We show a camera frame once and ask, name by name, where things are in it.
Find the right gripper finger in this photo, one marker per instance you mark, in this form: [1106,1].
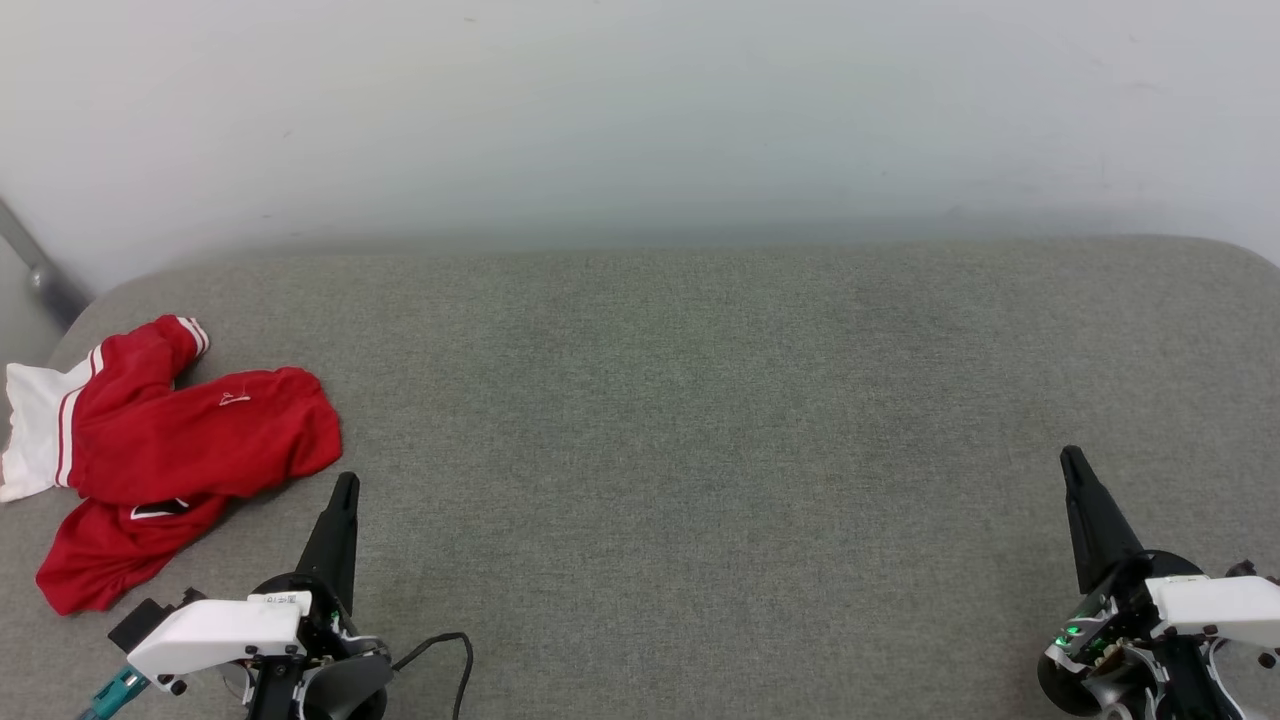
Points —
[1095,525]

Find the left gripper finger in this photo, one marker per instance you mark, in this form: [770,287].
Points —
[338,545]

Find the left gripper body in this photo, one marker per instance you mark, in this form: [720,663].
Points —
[325,625]

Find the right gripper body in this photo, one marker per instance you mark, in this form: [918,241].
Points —
[1110,640]

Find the red white sports shirt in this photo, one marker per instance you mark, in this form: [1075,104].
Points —
[200,440]

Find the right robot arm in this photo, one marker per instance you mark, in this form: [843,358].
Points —
[1255,692]

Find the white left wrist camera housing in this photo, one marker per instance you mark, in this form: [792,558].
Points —
[215,635]

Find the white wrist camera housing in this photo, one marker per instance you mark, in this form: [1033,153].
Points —
[1220,605]
[215,635]

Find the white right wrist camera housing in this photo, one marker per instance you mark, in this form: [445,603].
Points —
[1220,605]

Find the grey wall pipe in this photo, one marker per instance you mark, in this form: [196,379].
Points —
[45,280]

